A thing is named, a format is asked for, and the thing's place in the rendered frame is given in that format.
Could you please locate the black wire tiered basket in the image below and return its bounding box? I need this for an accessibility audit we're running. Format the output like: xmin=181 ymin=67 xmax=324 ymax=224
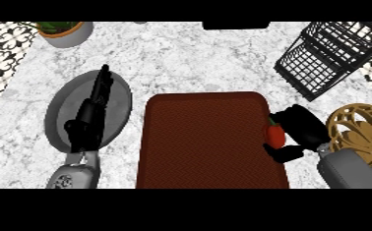
xmin=272 ymin=22 xmax=372 ymax=102

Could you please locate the red bell pepper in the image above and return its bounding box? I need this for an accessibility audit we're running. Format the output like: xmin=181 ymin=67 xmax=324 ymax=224
xmin=262 ymin=116 xmax=287 ymax=150

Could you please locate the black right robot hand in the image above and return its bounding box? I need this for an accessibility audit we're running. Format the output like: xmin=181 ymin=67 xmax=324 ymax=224
xmin=261 ymin=103 xmax=331 ymax=164

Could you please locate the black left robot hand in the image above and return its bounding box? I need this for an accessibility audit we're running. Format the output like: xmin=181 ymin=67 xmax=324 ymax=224
xmin=61 ymin=64 xmax=116 ymax=154

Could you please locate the grey oval plate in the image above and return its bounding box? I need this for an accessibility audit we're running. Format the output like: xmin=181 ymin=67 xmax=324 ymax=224
xmin=44 ymin=70 xmax=134 ymax=152

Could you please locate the black rectangular appliance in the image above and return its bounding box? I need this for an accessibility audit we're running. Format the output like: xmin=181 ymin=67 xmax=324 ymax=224
xmin=200 ymin=22 xmax=269 ymax=31

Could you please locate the black and white patterned tile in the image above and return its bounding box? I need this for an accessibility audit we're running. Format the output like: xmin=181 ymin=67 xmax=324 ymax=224
xmin=0 ymin=22 xmax=41 ymax=93

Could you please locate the brown rectangular tray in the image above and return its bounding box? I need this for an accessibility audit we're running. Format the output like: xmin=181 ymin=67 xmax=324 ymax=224
xmin=135 ymin=91 xmax=290 ymax=190

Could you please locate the grey potted plant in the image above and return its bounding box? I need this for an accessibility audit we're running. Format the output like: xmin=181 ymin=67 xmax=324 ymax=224
xmin=35 ymin=22 xmax=94 ymax=49

